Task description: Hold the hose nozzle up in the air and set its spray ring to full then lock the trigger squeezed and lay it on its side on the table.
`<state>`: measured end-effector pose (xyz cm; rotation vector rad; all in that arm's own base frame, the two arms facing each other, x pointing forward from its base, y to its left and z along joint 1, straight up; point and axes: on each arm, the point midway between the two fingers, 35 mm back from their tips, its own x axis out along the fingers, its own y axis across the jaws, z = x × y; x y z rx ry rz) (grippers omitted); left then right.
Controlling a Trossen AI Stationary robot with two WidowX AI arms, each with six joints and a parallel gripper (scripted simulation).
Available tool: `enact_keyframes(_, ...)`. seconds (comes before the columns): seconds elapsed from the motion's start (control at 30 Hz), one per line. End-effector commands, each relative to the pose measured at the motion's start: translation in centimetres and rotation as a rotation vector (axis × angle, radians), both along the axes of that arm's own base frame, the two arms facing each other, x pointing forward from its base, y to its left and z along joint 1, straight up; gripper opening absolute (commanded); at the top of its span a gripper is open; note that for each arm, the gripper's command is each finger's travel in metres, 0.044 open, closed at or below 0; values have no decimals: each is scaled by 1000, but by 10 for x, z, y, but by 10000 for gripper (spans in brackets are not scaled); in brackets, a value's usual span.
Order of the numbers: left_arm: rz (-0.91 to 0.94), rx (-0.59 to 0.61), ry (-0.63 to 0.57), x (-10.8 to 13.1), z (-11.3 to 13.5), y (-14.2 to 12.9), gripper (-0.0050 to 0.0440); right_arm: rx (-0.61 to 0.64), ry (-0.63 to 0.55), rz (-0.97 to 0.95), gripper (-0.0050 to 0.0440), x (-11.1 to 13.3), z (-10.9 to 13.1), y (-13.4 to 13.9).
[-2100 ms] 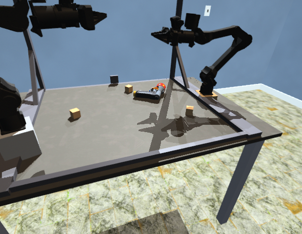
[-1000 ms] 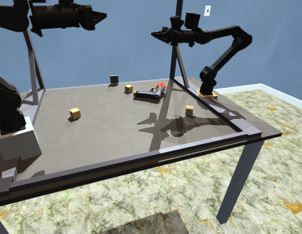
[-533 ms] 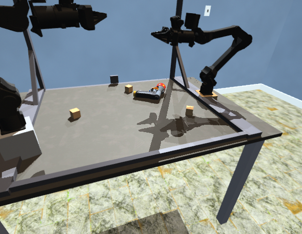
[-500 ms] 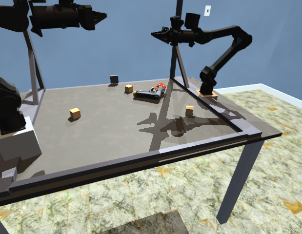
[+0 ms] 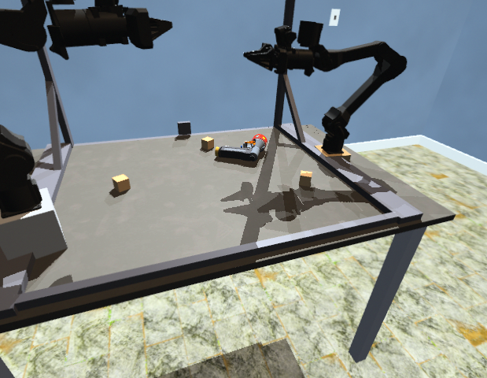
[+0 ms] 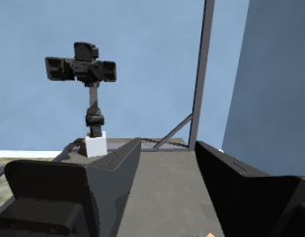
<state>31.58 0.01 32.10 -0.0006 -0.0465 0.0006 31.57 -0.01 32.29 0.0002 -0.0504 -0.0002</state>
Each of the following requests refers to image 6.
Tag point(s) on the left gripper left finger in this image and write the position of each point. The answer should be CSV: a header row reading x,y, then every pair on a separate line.
x,y
103,191

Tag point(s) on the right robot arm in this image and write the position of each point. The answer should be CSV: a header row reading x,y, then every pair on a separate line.
x,y
88,52

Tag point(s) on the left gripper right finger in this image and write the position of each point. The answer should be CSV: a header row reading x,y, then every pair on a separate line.
x,y
248,202

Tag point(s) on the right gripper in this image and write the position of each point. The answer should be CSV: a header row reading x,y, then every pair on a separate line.
x,y
61,69

